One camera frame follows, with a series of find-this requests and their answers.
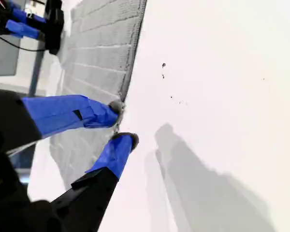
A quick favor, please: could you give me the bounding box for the grey striped towel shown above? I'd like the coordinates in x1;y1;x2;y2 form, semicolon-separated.
49;0;148;191

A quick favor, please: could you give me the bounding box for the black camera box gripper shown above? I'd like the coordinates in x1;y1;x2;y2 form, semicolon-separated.
43;0;65;56

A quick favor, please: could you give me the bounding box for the black camera cable gripper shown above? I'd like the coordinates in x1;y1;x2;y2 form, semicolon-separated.
0;33;50;53

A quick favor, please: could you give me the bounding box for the grey frame bar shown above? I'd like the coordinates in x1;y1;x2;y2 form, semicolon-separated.
28;49;45;97

